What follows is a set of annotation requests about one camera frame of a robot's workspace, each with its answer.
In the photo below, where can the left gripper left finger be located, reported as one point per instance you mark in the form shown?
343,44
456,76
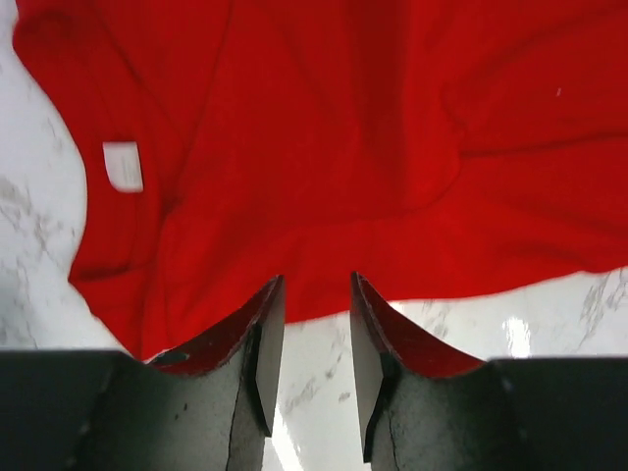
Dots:
257,328

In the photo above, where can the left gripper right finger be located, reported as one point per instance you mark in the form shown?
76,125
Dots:
386,345

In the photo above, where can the bright red t shirt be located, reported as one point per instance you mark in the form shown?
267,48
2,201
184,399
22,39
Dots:
442,149

